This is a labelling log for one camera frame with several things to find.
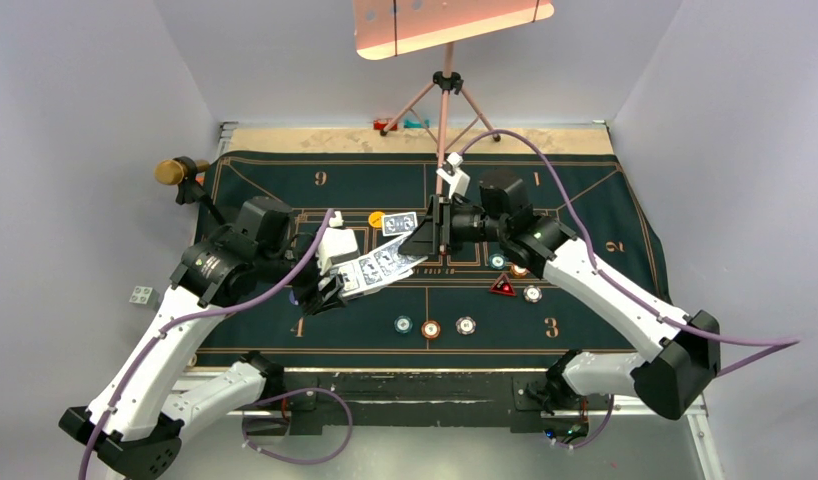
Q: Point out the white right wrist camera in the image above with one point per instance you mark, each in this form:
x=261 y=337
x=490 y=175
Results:
x=453 y=175

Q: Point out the small grey lego block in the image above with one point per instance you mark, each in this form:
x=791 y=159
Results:
x=145 y=296

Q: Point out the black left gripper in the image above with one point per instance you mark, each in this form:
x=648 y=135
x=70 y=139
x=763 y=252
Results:
x=314 y=298

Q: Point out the yellow big blind button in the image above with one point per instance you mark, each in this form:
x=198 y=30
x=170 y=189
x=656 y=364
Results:
x=375 y=219

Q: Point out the red black triangle dealer marker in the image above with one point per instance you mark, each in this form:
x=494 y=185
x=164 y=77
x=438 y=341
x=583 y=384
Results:
x=503 y=286

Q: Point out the blue playing card deck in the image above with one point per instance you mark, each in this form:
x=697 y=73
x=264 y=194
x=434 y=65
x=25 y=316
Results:
x=376 y=270

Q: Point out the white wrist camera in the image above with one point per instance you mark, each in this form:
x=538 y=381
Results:
x=338 y=244
x=453 y=175

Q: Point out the blue playing card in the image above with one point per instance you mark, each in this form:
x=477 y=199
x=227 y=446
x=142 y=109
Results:
x=397 y=224

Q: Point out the white blue chip stack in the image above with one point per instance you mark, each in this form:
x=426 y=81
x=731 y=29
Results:
x=466 y=325

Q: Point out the dark green poker mat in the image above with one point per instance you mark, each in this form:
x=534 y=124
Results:
x=510 y=333

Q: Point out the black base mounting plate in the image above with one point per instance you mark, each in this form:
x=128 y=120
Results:
x=513 y=399

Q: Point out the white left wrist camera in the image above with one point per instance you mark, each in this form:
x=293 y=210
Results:
x=338 y=244

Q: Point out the green blue poker chip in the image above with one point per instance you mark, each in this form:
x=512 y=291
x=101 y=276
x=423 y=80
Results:
x=403 y=324
x=497 y=261

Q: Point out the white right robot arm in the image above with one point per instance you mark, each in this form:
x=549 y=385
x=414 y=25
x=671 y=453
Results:
x=675 y=355

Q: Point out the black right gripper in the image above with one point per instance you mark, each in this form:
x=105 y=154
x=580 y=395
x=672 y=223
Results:
x=435 y=233

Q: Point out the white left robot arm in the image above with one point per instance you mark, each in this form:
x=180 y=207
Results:
x=157 y=351

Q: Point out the red clip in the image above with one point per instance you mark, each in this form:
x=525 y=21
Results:
x=384 y=124

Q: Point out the pink music stand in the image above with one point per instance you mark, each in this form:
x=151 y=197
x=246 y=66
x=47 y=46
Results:
x=389 y=29

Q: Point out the teal clip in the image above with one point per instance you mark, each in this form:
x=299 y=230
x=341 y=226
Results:
x=416 y=124

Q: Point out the aluminium frame rail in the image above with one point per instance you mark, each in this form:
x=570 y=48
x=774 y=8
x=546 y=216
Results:
x=149 y=424

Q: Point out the orange poker chip stack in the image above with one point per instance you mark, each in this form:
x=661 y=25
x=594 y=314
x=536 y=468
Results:
x=430 y=329

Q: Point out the gold knob black clamp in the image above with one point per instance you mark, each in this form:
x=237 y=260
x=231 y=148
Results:
x=183 y=172

